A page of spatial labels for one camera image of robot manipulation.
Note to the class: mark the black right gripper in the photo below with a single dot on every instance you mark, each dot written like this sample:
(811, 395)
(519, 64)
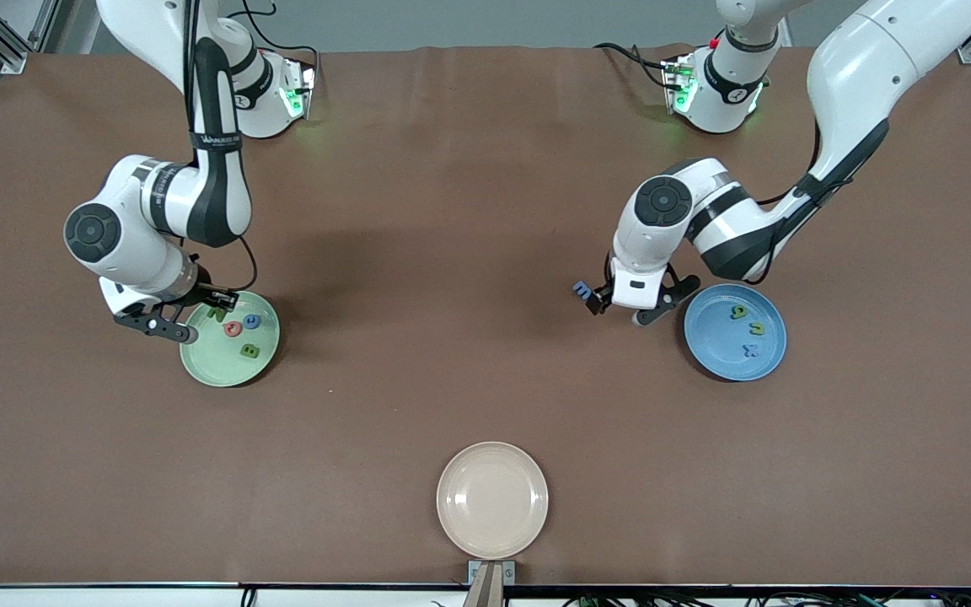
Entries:
(202, 294)

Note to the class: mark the green foam letter N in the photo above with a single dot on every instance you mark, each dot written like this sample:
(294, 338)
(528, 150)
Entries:
(757, 329)
(217, 314)

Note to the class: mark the blue foam letter m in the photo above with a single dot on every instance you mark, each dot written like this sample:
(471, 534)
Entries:
(582, 289)

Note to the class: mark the red foam letter Q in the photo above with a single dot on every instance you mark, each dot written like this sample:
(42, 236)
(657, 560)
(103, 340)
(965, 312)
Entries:
(233, 329)

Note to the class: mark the blue foam letter C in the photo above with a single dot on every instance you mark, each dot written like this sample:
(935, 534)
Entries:
(253, 321)

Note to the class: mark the green foam letter B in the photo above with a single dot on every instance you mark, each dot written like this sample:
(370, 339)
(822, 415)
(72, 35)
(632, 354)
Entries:
(249, 351)

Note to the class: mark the blue foam letter x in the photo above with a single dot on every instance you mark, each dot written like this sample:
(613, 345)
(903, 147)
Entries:
(753, 350)

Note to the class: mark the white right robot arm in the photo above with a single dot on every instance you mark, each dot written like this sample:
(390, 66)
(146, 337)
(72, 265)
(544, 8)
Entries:
(123, 253)

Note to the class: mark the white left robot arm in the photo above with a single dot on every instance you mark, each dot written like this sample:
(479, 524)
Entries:
(873, 59)

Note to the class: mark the green plate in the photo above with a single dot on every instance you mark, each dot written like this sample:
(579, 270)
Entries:
(216, 362)

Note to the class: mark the blue plate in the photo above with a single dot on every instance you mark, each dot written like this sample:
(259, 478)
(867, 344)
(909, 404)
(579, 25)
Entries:
(717, 346)

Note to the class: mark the brown table cover sheet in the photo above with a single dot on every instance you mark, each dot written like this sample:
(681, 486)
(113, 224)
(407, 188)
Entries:
(485, 211)

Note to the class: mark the beige plate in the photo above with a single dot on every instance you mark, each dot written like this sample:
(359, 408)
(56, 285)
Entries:
(492, 500)

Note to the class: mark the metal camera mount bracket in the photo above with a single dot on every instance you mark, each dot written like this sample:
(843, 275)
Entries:
(491, 582)

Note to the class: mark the white table edge rail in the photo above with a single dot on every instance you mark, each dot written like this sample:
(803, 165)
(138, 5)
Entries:
(115, 598)

